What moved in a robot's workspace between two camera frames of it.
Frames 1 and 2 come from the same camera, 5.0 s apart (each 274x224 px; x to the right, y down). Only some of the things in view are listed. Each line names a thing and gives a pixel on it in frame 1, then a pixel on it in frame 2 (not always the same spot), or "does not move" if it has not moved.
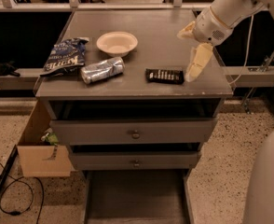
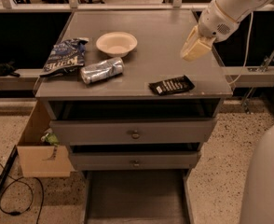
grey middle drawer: x=134 y=161 does not move
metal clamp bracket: x=265 y=65 does not move
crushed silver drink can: x=102 y=69 does not move
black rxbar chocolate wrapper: x=165 y=76 to x=178 y=84
